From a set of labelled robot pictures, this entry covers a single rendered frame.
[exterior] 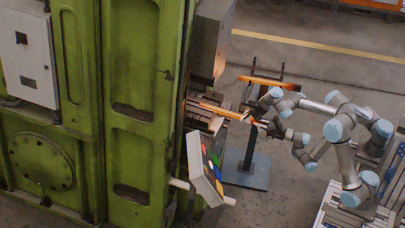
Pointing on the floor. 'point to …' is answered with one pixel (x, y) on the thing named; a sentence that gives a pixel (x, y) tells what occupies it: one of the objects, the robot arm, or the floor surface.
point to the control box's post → (190, 206)
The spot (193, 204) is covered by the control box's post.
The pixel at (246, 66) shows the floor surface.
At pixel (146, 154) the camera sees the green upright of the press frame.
